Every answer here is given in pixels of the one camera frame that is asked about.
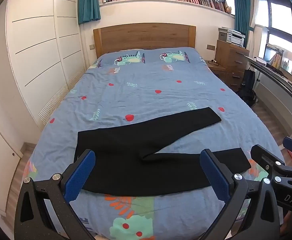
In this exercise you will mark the teal curtain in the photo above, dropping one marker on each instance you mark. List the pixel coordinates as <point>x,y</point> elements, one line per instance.
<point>240,17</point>
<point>88,2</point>

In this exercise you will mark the white printer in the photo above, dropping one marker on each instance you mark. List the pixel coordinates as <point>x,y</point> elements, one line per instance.
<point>232,37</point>

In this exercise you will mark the black framed window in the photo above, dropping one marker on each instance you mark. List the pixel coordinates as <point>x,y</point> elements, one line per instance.
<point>280,17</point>

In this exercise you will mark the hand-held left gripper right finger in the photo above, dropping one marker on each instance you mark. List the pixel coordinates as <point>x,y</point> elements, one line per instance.
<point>213,172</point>

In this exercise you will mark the wooden headboard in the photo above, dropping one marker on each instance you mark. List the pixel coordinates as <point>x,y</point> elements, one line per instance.
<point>146,36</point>

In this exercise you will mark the white wardrobe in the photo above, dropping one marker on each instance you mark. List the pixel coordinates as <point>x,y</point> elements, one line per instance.
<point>36,42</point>

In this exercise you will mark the blue printed bed sheet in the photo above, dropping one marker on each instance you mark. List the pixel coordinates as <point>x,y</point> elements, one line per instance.
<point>148,92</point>

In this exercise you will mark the black pants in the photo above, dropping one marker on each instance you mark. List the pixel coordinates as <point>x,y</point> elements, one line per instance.
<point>136,150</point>

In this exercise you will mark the black bag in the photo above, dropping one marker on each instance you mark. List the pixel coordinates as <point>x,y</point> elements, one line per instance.
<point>248,85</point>

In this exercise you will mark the wooden dresser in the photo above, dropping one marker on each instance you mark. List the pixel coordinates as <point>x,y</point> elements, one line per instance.
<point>233,60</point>

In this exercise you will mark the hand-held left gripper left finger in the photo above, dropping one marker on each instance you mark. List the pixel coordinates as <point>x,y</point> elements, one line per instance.
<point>79,175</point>

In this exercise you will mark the wall switch plate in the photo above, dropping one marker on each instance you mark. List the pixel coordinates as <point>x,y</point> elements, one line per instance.
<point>210,47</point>
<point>92,46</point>

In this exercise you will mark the long desk with clutter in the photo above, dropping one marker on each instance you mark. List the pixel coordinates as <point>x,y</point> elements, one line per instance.
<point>278,78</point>

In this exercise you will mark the wooden nightstand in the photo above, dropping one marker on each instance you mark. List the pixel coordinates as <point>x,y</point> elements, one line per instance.
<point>217,68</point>

